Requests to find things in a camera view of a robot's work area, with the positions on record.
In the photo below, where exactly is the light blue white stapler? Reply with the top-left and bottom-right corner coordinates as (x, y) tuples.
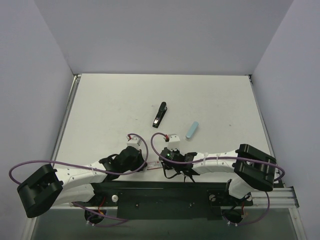
(185, 121), (199, 140)

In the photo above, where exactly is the aluminium frame rail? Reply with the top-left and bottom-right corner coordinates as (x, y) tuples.
(251, 186), (300, 209)

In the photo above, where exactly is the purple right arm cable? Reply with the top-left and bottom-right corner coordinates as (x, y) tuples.
(151, 132), (287, 227)

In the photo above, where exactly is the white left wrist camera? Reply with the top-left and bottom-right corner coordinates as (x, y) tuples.
(126, 134), (142, 150)

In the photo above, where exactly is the red white staple box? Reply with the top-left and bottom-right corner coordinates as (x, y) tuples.
(147, 160), (162, 171)

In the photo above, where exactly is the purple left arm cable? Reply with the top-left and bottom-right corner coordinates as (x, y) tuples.
(8, 132), (150, 228)

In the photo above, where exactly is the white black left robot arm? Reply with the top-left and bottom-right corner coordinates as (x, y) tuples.
(17, 146), (147, 218)

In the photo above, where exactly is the black stapler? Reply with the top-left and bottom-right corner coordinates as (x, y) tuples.
(152, 101), (168, 129)

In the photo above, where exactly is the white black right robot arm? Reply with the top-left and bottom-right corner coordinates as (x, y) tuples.
(158, 144), (276, 205)

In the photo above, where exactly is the black looped cable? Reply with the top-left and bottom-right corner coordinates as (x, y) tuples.
(162, 166), (197, 185)

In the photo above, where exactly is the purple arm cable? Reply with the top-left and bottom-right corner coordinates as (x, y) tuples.
(151, 132), (287, 227)
(8, 132), (150, 228)

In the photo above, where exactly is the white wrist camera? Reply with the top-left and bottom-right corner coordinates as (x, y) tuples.
(126, 134), (142, 150)
(164, 134), (181, 151)

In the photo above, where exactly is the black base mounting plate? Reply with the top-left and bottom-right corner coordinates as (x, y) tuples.
(44, 178), (286, 222)

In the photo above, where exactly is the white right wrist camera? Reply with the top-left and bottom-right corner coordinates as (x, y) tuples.
(164, 134), (181, 151)

